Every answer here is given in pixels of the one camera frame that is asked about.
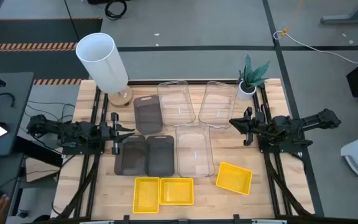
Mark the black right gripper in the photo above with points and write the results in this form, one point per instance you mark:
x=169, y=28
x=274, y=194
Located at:
x=256, y=124

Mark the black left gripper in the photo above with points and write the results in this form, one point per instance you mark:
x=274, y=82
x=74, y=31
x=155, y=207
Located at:
x=107, y=133

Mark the clear plastic basket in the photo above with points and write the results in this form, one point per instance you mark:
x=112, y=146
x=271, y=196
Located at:
x=176, y=102
x=217, y=104
x=195, y=152

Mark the grey translucent plastic basket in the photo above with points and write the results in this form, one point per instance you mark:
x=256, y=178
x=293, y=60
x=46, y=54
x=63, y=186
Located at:
x=160, y=155
x=148, y=115
x=130, y=155

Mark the yellow plastic basket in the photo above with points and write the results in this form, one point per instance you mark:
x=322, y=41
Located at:
x=146, y=195
x=176, y=191
x=234, y=178

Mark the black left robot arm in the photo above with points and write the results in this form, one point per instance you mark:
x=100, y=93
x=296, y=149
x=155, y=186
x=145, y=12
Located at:
x=73, y=132

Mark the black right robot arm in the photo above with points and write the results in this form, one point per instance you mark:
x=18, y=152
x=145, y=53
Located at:
x=291, y=124

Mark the green plant in white pot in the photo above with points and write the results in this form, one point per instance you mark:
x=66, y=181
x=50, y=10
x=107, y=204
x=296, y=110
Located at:
x=245, y=91

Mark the white lamp with wooden base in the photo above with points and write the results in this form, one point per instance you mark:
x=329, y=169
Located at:
x=101, y=62

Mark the light wooden board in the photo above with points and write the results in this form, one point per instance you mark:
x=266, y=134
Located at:
x=40, y=169

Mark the black aluminium crossbar with brackets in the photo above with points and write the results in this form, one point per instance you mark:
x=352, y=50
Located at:
x=197, y=221

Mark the dark grey desk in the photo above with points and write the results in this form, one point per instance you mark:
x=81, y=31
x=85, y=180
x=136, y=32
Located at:
x=14, y=102

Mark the black floor mat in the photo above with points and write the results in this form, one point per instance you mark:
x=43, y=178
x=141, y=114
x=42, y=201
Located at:
x=26, y=31

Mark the grey metal table leg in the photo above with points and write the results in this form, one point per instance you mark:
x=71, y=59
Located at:
x=346, y=19

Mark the black aluminium frame rails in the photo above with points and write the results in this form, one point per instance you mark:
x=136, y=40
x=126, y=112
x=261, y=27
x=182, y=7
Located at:
x=274, y=186
x=97, y=99

